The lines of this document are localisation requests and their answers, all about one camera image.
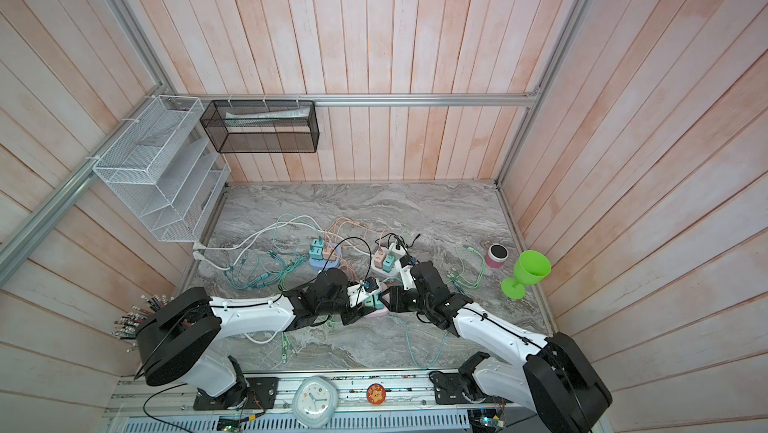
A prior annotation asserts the pink power strip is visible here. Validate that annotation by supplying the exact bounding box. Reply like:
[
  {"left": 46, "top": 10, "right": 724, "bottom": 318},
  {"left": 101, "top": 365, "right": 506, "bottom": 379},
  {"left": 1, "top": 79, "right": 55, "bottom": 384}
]
[{"left": 362, "top": 295, "right": 389, "bottom": 319}]

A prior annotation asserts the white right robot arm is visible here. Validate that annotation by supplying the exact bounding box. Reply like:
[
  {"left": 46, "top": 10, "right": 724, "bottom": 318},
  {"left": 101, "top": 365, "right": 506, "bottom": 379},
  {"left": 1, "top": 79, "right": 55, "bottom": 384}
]
[{"left": 380, "top": 262, "right": 613, "bottom": 432}]

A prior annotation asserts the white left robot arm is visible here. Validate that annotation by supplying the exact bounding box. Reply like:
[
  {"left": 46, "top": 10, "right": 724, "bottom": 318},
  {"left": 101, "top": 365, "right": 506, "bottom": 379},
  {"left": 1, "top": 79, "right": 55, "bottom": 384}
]
[{"left": 135, "top": 268, "right": 382, "bottom": 401}]

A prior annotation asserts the white power strip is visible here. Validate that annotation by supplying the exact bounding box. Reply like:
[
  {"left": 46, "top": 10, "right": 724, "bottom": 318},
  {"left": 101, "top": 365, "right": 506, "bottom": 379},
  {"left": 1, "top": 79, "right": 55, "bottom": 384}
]
[{"left": 371, "top": 241, "right": 406, "bottom": 274}]

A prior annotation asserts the blue power strip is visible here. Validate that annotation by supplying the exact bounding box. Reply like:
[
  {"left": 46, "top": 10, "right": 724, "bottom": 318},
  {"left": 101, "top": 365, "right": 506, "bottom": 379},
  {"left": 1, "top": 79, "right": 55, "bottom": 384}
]
[{"left": 308, "top": 239, "right": 341, "bottom": 271}]

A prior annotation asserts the pink USB charger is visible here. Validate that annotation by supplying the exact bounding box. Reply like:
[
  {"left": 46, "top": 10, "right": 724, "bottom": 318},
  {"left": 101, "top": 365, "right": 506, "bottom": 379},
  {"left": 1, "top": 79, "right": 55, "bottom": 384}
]
[{"left": 373, "top": 250, "right": 388, "bottom": 271}]

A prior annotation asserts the pink cylinder speaker black top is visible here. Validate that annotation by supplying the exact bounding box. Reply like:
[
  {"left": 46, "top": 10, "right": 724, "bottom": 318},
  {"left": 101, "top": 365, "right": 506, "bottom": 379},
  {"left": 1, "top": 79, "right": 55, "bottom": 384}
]
[{"left": 485, "top": 243, "right": 509, "bottom": 269}]

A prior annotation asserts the red round sticker badge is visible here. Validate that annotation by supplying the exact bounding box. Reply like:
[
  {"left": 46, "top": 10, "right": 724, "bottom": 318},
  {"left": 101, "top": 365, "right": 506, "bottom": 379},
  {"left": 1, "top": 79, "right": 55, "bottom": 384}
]
[{"left": 366, "top": 383, "right": 387, "bottom": 406}]

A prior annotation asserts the white alarm clock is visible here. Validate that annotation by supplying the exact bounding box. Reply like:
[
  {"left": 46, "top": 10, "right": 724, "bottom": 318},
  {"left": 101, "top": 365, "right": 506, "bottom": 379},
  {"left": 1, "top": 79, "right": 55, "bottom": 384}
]
[{"left": 292, "top": 376, "right": 339, "bottom": 429}]

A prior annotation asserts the green plastic goblet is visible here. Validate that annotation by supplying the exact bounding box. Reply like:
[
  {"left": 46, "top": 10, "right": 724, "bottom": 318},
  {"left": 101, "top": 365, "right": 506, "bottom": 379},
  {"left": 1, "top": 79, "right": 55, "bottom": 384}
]
[{"left": 501, "top": 250, "right": 552, "bottom": 300}]

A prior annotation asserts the black mesh basket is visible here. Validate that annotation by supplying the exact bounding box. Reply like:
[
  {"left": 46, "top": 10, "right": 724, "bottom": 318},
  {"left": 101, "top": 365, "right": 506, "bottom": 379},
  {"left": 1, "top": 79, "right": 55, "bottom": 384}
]
[{"left": 200, "top": 99, "right": 320, "bottom": 154}]

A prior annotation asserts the red pen holder with pens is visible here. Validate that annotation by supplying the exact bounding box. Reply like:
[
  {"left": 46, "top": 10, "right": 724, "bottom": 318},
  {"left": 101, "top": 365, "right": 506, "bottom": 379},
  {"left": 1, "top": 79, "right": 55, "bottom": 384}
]
[{"left": 111, "top": 295, "right": 174, "bottom": 353}]

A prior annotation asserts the light green USB cable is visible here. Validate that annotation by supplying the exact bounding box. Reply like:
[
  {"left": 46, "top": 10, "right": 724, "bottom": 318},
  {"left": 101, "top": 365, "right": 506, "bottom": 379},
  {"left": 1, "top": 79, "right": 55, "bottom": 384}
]
[{"left": 446, "top": 244, "right": 488, "bottom": 291}]

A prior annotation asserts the pink USB cable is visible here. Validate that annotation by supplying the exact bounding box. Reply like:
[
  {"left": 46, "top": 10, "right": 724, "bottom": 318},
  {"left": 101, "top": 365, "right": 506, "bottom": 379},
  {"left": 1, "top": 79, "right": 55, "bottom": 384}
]
[{"left": 320, "top": 216, "right": 376, "bottom": 254}]

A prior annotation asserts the teal USB cable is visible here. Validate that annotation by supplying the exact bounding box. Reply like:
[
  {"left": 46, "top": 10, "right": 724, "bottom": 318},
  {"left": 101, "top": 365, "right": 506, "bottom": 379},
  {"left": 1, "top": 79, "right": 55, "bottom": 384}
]
[{"left": 224, "top": 213, "right": 313, "bottom": 291}]

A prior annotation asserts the white power cord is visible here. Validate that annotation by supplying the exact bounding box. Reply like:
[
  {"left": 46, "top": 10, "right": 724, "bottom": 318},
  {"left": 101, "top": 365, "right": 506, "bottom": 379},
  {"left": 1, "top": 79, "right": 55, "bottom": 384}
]
[{"left": 191, "top": 219, "right": 373, "bottom": 272}]

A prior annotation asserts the white wire mesh shelf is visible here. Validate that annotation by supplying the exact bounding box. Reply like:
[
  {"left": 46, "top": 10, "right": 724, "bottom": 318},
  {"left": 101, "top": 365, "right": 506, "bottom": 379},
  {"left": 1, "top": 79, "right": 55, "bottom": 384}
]
[{"left": 94, "top": 96, "right": 231, "bottom": 243}]

